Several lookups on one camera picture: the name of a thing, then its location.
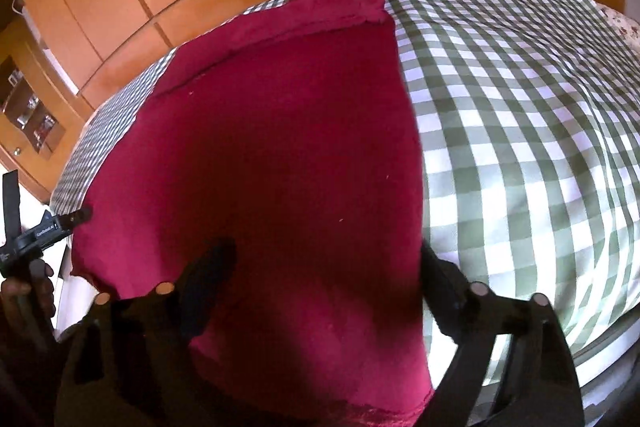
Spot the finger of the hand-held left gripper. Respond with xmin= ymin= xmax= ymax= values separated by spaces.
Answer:
xmin=56 ymin=206 xmax=94 ymax=229
xmin=2 ymin=171 xmax=22 ymax=239

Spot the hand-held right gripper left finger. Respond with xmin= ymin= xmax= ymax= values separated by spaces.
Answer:
xmin=55 ymin=238 xmax=238 ymax=427

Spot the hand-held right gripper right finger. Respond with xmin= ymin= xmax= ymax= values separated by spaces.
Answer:
xmin=420 ymin=241 xmax=586 ymax=427

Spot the red fleece garment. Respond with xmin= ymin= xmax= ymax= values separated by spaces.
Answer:
xmin=70 ymin=0 xmax=437 ymax=427

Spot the person's left hand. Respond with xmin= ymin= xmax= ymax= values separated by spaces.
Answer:
xmin=0 ymin=258 xmax=56 ymax=338

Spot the wooden shelf cabinet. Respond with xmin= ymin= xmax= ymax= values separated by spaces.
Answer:
xmin=0 ymin=17 xmax=87 ymax=204

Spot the green checked bed sheet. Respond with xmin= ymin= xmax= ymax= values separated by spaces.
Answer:
xmin=50 ymin=0 xmax=640 ymax=427

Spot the floral quilt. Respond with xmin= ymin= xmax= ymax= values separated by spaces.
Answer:
xmin=597 ymin=4 xmax=640 ymax=44

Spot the white bed frame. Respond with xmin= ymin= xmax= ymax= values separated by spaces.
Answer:
xmin=572 ymin=302 xmax=640 ymax=427

